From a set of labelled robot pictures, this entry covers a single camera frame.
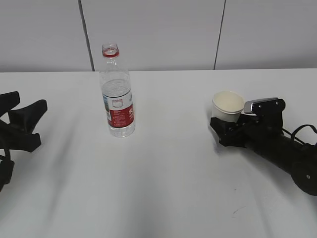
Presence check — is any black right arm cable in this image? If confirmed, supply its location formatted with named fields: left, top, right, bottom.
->
left=282, top=123, right=317, bottom=146

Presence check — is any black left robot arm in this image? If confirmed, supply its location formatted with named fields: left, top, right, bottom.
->
left=0, top=91, right=48, bottom=188

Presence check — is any clear plastic water bottle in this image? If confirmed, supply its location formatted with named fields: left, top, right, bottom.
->
left=99, top=43, right=135, bottom=137

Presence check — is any white paper cup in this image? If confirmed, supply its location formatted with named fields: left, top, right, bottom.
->
left=211, top=91, right=245, bottom=122

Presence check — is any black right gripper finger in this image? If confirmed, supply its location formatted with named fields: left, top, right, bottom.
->
left=210, top=117, right=247, bottom=147

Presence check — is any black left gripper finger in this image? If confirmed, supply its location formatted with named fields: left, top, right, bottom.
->
left=0, top=91, right=20, bottom=117
left=8, top=99, right=48, bottom=134

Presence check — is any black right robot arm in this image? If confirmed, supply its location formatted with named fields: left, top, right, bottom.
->
left=210, top=98, right=317, bottom=196

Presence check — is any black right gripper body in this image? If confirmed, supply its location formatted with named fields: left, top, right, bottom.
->
left=241, top=99, right=285, bottom=148

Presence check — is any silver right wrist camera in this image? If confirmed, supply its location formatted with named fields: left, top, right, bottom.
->
left=243, top=97, right=278, bottom=114

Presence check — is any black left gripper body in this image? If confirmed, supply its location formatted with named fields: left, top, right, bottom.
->
left=0, top=120, right=41, bottom=152

